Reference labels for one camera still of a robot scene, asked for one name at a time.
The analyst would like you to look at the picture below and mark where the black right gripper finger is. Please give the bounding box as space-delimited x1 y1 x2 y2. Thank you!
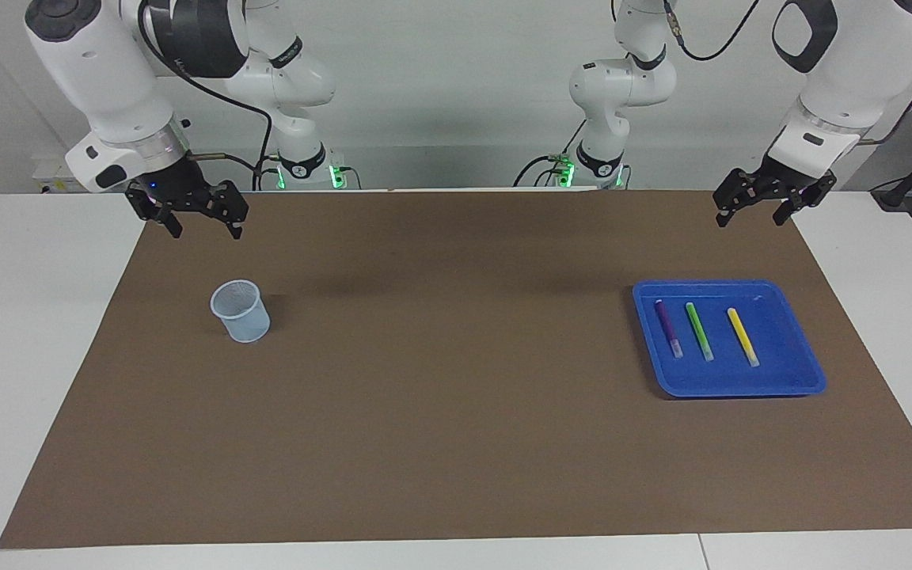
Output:
203 180 250 241
125 182 184 239

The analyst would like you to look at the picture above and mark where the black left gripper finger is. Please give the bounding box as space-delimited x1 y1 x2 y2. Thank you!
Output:
773 173 838 227
713 168 767 229

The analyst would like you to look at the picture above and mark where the green pen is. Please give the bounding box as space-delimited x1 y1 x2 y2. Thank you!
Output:
685 301 716 363

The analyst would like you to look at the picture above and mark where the yellow pen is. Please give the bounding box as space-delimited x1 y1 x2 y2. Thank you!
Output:
727 307 761 368

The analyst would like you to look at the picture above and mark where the purple pen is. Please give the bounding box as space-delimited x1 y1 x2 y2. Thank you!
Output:
654 298 684 359

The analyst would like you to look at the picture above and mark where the translucent plastic cup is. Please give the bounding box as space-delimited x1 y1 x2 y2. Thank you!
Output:
210 279 272 344

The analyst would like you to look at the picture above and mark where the blue plastic tray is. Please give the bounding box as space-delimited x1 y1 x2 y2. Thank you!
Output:
632 279 827 398

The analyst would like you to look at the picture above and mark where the brown table mat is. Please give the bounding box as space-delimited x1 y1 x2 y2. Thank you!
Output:
0 188 912 549

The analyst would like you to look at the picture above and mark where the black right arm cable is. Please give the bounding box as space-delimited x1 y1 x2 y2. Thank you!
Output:
137 0 275 192

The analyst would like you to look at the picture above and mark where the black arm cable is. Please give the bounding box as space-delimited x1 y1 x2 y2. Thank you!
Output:
662 0 912 147
137 0 275 192

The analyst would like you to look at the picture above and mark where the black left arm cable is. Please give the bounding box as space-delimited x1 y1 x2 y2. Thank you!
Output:
662 0 912 147

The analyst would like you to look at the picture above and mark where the black base cable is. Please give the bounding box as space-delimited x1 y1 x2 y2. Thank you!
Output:
513 119 587 188

